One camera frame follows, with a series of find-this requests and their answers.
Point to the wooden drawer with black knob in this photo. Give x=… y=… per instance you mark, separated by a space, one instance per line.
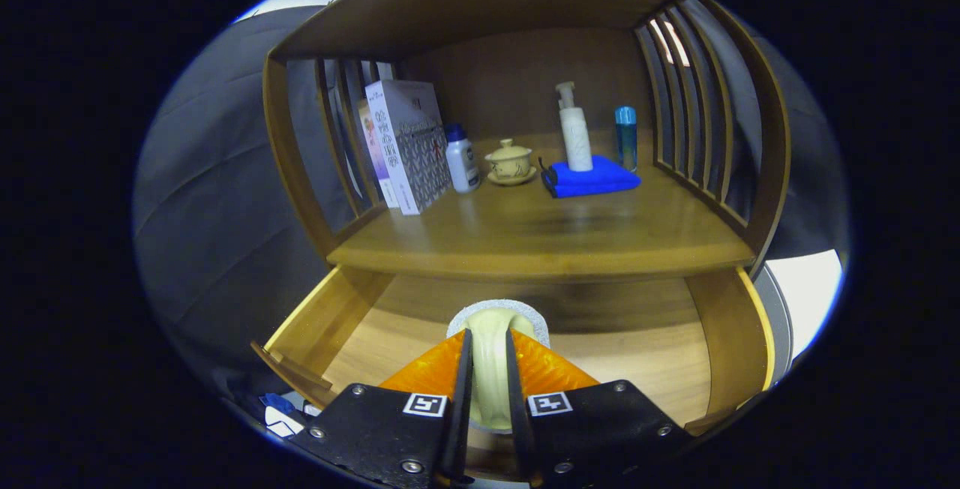
x=637 y=369

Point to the white pump bottle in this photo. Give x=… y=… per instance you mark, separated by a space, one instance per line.
x=576 y=140

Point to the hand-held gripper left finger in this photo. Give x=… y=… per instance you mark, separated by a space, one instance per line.
x=459 y=414

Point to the wooden countertop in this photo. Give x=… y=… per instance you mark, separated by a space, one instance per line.
x=562 y=226

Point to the clear blue bottle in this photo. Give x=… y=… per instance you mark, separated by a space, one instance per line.
x=626 y=140

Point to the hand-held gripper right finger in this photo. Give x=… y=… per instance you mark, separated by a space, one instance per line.
x=517 y=414

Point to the blue white object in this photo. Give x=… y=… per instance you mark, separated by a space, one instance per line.
x=279 y=403

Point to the thin purple book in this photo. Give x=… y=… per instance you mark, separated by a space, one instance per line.
x=377 y=159

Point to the yellow lidded tea cup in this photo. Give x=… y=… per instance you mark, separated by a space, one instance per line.
x=511 y=163

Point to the blue folded cloth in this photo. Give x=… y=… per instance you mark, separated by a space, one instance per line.
x=592 y=180

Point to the black backdrop cloth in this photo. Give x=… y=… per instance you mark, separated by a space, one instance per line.
x=210 y=211

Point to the white bottle with blue cap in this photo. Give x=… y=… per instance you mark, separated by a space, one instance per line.
x=461 y=163

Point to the white storage unit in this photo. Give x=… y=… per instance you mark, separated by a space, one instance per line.
x=806 y=294

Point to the thick white book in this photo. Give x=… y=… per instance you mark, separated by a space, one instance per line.
x=409 y=151

